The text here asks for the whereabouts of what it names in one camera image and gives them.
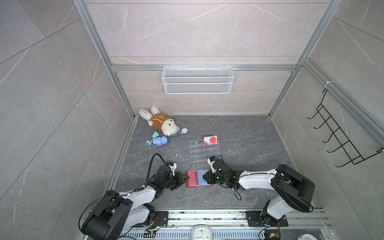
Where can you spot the black wire hook rack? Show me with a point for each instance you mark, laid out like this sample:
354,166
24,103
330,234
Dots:
339,135

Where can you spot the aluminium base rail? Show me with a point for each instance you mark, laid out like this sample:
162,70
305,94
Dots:
233,224

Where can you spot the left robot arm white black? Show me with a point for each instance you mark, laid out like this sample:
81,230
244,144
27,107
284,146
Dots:
115,212

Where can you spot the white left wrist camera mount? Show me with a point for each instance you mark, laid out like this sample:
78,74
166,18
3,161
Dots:
172,167

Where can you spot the red leather card holder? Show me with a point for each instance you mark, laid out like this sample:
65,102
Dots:
196,179

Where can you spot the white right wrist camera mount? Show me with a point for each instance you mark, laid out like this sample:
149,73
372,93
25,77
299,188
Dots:
211,163

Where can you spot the white round device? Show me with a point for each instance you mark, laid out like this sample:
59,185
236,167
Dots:
201,232

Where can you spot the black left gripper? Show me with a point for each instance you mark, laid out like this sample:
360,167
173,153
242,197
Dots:
180,179

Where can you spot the white wire mesh basket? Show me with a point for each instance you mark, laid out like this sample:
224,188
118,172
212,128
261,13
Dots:
198,81

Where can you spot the vertical aluminium corner post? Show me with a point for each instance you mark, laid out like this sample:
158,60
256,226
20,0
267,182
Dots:
329,12

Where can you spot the horizontal aluminium wall rail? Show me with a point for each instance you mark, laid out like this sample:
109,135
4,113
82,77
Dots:
236,67

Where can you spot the right wall aluminium rail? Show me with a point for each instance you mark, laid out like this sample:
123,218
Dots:
360,114

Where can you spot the left aluminium corner post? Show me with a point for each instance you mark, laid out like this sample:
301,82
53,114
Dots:
90,26

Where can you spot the blue toy camera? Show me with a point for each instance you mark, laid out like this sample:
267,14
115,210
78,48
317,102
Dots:
159,141

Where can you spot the teal toy piece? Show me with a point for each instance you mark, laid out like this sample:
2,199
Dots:
154,136

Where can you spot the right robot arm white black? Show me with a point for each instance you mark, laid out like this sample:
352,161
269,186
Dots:
295,191

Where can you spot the white teddy bear brown shirt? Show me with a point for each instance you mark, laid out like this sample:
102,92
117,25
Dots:
159,121

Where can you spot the clear acrylic tiered card stand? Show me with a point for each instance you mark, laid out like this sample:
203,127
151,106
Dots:
200,153

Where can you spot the white card red circle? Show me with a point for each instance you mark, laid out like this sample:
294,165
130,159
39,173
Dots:
211,140

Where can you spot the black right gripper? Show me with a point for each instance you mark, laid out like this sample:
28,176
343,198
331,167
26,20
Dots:
209,178

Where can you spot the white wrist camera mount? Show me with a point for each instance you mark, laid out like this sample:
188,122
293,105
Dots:
172,167
211,163

